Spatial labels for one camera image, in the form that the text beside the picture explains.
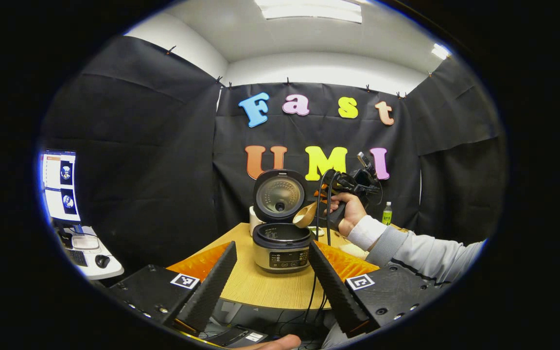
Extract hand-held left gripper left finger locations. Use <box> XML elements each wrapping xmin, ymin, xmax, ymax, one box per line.
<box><xmin>107</xmin><ymin>242</ymin><xmax>238</xmax><ymax>336</ymax></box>

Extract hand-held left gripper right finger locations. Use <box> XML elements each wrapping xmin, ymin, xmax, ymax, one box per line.
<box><xmin>308</xmin><ymin>240</ymin><xmax>448</xmax><ymax>336</ymax></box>

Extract wooden spoon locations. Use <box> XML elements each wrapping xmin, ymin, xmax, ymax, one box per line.
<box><xmin>293</xmin><ymin>201</ymin><xmax>318</xmax><ymax>229</ymax></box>

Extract clear box of rice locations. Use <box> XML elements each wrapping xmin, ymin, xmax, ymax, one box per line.
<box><xmin>337</xmin><ymin>242</ymin><xmax>372</xmax><ymax>261</ymax></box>

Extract dark lid silver rice cooker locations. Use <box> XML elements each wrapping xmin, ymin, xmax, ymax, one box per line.
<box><xmin>249</xmin><ymin>169</ymin><xmax>315</xmax><ymax>274</ymax></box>

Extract person's grey trousers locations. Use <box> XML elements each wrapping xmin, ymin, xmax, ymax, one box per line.
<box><xmin>321</xmin><ymin>321</ymin><xmax>353</xmax><ymax>349</ymax></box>

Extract black box with white label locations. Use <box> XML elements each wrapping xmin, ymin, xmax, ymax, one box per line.
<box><xmin>212</xmin><ymin>326</ymin><xmax>268</xmax><ymax>347</ymax></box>

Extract white side desk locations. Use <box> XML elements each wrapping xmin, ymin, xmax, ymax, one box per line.
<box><xmin>54</xmin><ymin>224</ymin><xmax>125</xmax><ymax>281</ymax></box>

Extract black backdrop cloth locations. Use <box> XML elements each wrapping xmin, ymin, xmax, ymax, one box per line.
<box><xmin>39</xmin><ymin>35</ymin><xmax>507</xmax><ymax>278</ymax></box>

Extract black keyboard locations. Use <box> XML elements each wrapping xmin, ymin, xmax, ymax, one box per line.
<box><xmin>66</xmin><ymin>248</ymin><xmax>88</xmax><ymax>267</ymax></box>

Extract large ceiling light panel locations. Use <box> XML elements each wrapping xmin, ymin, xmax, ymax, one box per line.
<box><xmin>255</xmin><ymin>0</ymin><xmax>363</xmax><ymax>24</ymax></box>

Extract computer monitor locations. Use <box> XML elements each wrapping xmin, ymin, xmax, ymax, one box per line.
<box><xmin>39</xmin><ymin>149</ymin><xmax>82</xmax><ymax>225</ymax></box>

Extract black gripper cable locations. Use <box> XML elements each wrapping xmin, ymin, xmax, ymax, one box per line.
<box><xmin>304</xmin><ymin>169</ymin><xmax>341</xmax><ymax>324</ymax></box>

